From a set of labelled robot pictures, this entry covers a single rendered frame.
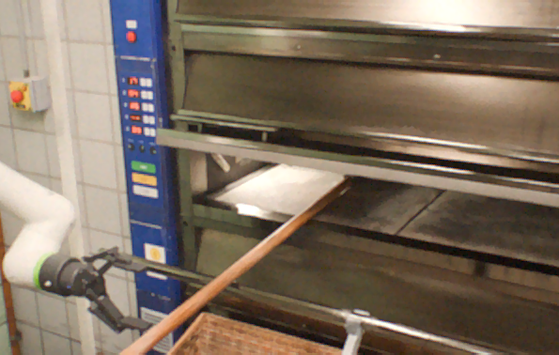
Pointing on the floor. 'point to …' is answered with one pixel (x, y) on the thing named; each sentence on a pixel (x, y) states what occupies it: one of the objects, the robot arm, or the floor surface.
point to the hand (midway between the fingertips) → (142, 297)
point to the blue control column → (122, 10)
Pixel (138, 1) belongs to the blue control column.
